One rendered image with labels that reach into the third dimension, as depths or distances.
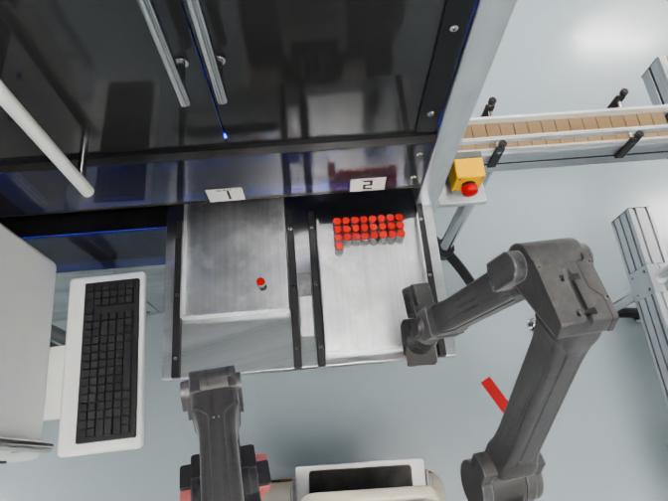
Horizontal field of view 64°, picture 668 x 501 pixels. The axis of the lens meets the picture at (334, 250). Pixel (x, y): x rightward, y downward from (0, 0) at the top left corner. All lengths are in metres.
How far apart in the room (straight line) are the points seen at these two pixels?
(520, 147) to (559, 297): 0.92
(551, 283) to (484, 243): 1.77
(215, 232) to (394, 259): 0.47
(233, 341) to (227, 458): 0.66
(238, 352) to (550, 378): 0.79
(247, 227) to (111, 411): 0.55
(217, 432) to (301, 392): 1.46
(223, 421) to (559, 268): 0.46
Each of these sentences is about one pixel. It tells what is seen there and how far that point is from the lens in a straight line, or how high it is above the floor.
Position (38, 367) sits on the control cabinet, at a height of 0.86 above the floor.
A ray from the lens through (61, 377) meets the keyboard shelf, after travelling 1.52.
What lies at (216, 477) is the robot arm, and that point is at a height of 1.49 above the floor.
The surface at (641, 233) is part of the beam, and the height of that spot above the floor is 0.54.
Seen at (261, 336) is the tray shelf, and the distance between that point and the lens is 1.31.
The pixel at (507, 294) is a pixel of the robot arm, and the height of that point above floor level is 1.47.
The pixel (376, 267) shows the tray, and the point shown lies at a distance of 1.36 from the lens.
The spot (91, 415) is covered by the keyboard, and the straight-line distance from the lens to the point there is 1.44.
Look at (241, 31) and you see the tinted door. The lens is 0.90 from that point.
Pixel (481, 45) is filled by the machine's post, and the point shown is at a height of 1.46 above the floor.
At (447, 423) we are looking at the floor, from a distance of 2.20.
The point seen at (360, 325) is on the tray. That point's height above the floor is 0.88.
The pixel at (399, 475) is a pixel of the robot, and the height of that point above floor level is 1.04.
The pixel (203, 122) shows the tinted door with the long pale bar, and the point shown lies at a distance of 1.08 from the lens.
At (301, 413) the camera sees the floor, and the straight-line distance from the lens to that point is 2.16.
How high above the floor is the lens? 2.15
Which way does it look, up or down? 68 degrees down
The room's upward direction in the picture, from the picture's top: straight up
